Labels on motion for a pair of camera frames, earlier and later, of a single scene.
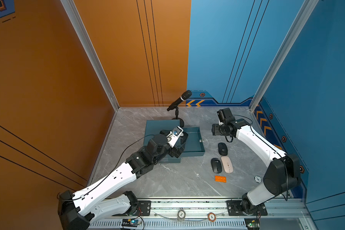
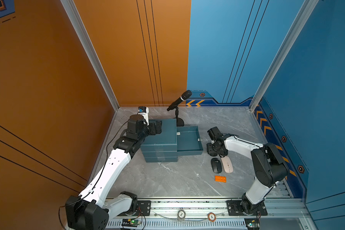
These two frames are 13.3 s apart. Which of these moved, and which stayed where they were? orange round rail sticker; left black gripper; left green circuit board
Moved: left black gripper
Stayed: orange round rail sticker; left green circuit board
